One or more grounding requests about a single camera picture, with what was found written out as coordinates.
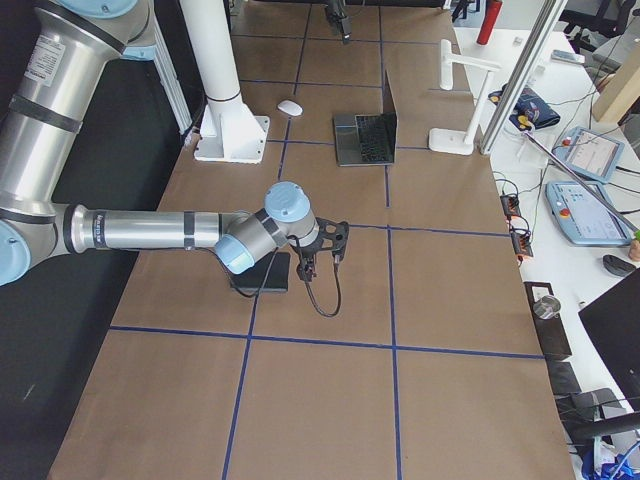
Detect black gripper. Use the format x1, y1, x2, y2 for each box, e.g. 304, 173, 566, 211
296, 248, 316, 281

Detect black mouse pad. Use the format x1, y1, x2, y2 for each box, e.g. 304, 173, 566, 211
230, 252, 291, 295

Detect grey laptop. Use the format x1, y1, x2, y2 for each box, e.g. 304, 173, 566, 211
333, 72, 397, 166

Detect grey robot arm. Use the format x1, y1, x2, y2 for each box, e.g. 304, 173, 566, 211
324, 0, 352, 44
1, 1, 319, 284

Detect white computer mouse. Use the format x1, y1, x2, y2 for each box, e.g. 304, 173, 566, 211
277, 99, 304, 117

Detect white desk lamp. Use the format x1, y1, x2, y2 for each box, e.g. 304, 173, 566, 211
428, 39, 503, 157

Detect black desk mouse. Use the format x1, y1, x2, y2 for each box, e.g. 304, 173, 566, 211
602, 254, 636, 277

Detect red cylinder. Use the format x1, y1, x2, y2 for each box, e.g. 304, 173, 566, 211
476, 0, 503, 46

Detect blue space pattern pouch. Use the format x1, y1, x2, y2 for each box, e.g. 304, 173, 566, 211
509, 87, 561, 131

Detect orange electronics boards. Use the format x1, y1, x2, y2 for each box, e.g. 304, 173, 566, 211
500, 193, 533, 263

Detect metal cup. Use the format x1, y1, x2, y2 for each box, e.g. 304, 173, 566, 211
532, 295, 561, 320

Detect upper teach pendant tablet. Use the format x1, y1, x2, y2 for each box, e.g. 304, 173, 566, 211
552, 127, 624, 184

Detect teach pendant tablet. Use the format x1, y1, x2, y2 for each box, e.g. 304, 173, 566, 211
552, 127, 624, 184
545, 181, 632, 246

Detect lower teach pendant tablet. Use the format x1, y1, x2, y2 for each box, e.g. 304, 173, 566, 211
545, 181, 632, 246

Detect black monitor corner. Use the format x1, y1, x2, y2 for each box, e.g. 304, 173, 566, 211
579, 270, 640, 411

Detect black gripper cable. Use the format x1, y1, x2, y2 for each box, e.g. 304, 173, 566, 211
229, 234, 343, 318

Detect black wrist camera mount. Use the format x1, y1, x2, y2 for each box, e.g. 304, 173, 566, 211
316, 217, 349, 264

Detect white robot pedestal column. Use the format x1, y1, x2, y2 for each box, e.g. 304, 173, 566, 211
180, 0, 270, 164

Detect aluminium frame post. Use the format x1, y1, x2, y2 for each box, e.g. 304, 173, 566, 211
479, 0, 566, 155

